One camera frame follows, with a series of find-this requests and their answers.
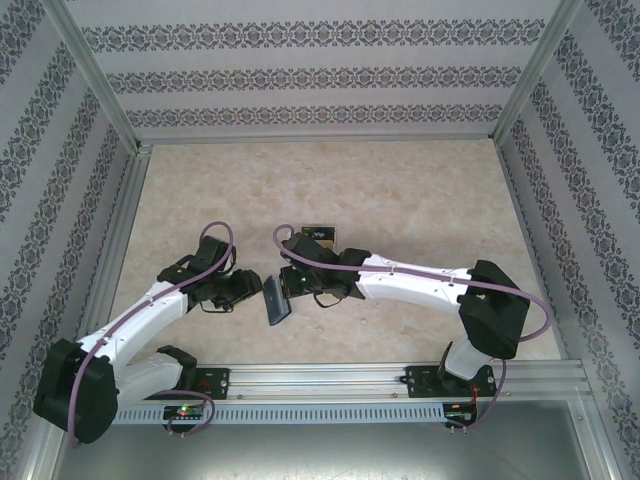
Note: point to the aluminium front rail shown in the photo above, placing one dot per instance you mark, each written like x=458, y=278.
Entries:
x=320, y=382

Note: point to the right controller board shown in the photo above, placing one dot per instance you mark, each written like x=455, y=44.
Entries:
x=460, y=412

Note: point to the navy blue card holder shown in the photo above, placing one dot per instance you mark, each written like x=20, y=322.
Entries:
x=277, y=302

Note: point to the aluminium back frame bar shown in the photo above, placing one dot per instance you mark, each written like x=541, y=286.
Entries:
x=320, y=140

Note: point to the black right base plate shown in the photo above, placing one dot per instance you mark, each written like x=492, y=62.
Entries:
x=425, y=382

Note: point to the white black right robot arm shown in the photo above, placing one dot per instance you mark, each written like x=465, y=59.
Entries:
x=415, y=285

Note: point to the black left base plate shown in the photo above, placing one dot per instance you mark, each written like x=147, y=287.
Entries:
x=215, y=382

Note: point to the grey metal sheet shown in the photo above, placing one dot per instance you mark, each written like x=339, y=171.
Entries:
x=320, y=455

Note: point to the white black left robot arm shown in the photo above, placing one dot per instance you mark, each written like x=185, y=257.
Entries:
x=145, y=315

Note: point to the gold credit card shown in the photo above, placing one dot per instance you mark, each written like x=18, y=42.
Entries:
x=327, y=245

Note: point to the aluminium side floor rail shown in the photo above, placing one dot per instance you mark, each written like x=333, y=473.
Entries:
x=127, y=200
x=506, y=156

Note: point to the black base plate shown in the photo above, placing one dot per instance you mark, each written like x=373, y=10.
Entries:
x=425, y=382
x=215, y=382

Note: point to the aluminium frame post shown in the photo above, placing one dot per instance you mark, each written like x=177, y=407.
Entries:
x=102, y=85
x=532, y=75
x=40, y=460
x=600, y=440

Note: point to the controller board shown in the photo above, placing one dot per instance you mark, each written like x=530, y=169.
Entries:
x=185, y=412
x=460, y=412

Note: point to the left controller board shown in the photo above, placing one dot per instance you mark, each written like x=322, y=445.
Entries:
x=185, y=412

